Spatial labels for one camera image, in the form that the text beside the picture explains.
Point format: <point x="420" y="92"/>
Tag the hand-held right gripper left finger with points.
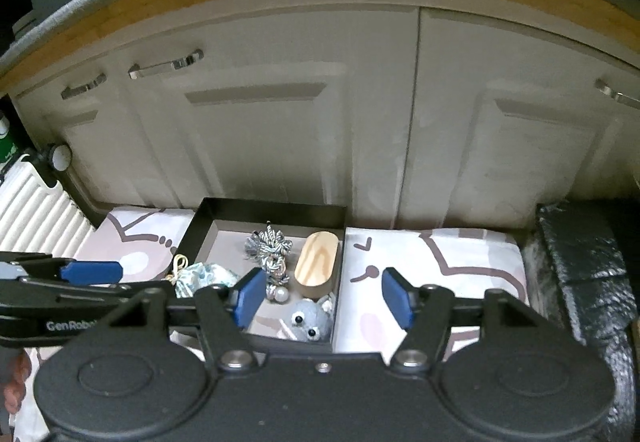
<point x="250" y="297"/>

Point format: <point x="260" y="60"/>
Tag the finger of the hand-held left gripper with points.
<point x="65" y="294"/>
<point x="92" y="272"/>

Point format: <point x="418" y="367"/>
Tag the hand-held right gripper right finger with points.
<point x="397" y="297"/>

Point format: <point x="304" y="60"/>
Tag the small patterned cloth pouch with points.
<point x="207" y="277"/>

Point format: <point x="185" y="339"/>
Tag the black cardboard box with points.
<point x="225" y="242"/>

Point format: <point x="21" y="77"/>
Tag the grey crochet mouse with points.
<point x="307" y="319"/>

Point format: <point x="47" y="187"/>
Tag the oval wooden case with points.
<point x="316" y="262"/>

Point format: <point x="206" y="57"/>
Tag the person's left hand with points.
<point x="14" y="382"/>

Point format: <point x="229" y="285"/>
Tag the cartoon printed bed sheet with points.
<point x="440" y="262"/>

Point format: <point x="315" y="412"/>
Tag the white ribbed suitcase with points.
<point x="35" y="217"/>

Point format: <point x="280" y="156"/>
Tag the black suitcase wheel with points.
<point x="60" y="158"/>

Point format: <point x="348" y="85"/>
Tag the cream cabinet door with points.
<point x="525" y="137"/>
<point x="270" y="132"/>
<point x="105" y="147"/>

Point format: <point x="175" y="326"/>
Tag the green white box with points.
<point x="7" y="142"/>

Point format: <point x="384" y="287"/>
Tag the black wrapped foam box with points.
<point x="590" y="272"/>

